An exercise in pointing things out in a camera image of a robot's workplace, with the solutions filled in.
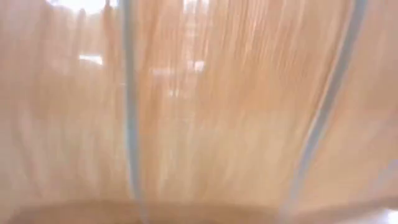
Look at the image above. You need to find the orange towel with white grid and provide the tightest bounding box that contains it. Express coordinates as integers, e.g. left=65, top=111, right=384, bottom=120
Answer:
left=0, top=0, right=398, bottom=224

